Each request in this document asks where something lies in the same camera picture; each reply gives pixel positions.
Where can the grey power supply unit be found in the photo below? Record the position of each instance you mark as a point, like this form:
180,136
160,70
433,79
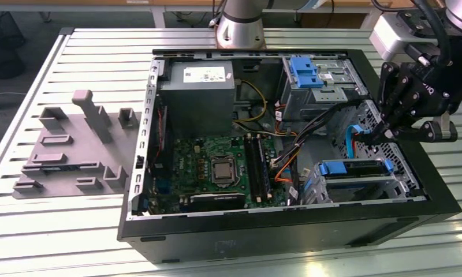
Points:
196,109

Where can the grey plastic parts rack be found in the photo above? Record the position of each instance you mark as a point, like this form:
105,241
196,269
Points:
80,150

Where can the black graphics card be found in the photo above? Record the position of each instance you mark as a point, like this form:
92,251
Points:
215,202

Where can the black PC case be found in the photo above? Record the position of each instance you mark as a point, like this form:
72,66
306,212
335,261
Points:
253,236

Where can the green motherboard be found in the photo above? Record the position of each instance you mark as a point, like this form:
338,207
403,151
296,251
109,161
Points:
192,150

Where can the blue plastic drive latch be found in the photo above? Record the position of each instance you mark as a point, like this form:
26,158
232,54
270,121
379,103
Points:
303,82

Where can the spare RAM stick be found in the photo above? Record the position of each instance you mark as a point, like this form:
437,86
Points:
57,168

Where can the black mesh waste bin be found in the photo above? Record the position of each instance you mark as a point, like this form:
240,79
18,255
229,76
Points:
4,52

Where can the silver CPU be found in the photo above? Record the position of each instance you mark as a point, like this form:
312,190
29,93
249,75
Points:
223,170

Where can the wooden desk white legs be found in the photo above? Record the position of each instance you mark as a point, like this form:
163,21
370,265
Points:
100,1

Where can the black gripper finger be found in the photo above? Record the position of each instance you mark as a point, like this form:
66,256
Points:
427,132
388,95

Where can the black RAM stick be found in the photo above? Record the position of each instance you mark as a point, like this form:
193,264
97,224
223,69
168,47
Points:
263,167

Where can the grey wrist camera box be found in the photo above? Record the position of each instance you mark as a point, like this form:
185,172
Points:
384,40

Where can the grey metal drive cage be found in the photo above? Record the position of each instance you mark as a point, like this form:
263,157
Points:
331,95

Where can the hard disk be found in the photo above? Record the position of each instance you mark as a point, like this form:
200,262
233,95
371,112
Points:
332,168

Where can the grey metal disk bay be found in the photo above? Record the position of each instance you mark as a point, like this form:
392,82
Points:
368,180

